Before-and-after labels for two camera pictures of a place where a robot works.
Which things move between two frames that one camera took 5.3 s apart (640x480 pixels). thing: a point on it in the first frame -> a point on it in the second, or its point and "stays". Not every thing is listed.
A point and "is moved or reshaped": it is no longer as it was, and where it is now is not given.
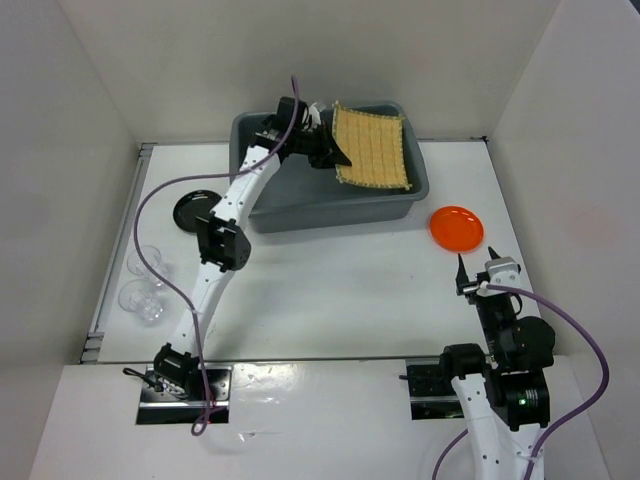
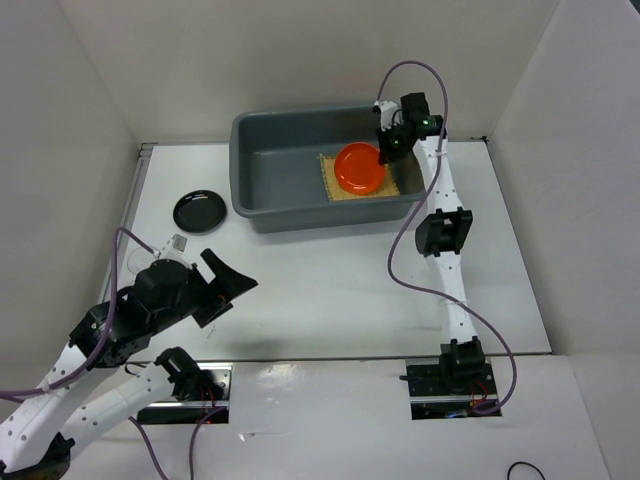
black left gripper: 328,152 -> 226,286
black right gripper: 463,283 -> 385,154
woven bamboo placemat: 374,146 -> 336,192
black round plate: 192,206 stays
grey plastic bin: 302,197 stays
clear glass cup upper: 137,266 stays
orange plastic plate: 456,229 is moved or reshaped
